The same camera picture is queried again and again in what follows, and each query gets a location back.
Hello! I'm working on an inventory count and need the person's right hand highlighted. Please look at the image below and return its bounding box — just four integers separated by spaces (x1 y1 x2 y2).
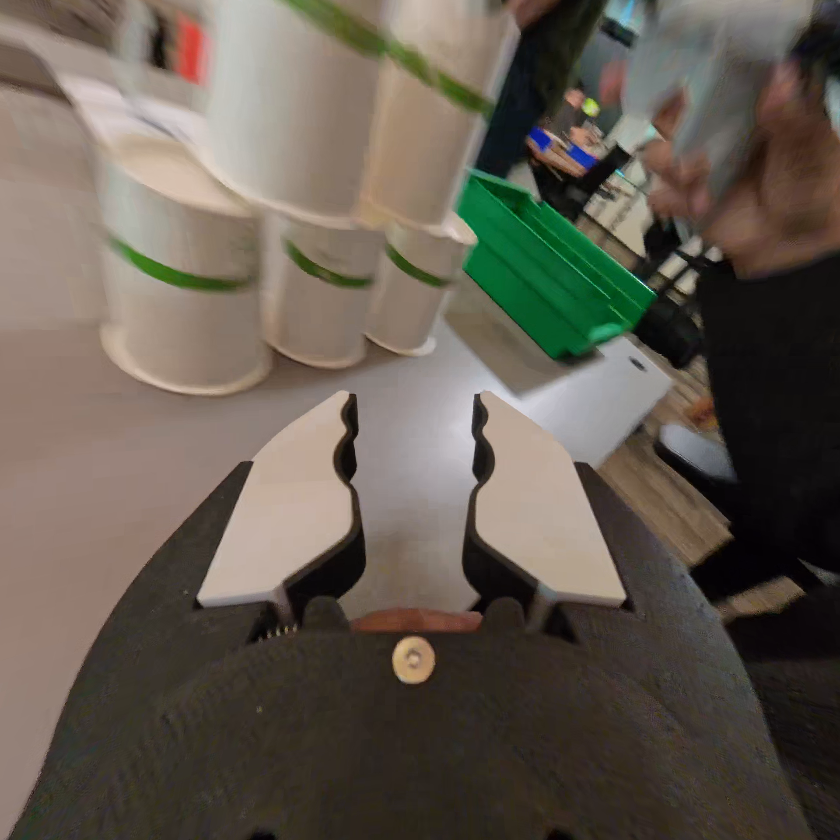
646 59 840 278

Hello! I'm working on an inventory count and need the white paper cup green band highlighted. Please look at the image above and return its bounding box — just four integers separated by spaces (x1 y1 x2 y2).
203 0 395 227
262 213 385 370
98 141 273 396
364 220 478 357
361 0 513 231

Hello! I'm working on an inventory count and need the person's right forearm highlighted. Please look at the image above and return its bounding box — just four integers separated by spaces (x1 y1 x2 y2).
696 252 840 592

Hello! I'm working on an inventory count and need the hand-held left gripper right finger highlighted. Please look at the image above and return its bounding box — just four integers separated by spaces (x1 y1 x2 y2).
461 390 629 631

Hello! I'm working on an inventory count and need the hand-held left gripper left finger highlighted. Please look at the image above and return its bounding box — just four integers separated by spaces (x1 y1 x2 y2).
196 390 367 624

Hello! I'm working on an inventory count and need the grey desk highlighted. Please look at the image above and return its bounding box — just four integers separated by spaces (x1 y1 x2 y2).
0 85 673 840

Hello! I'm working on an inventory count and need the green plastic bin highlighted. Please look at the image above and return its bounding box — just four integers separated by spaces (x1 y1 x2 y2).
457 167 658 361

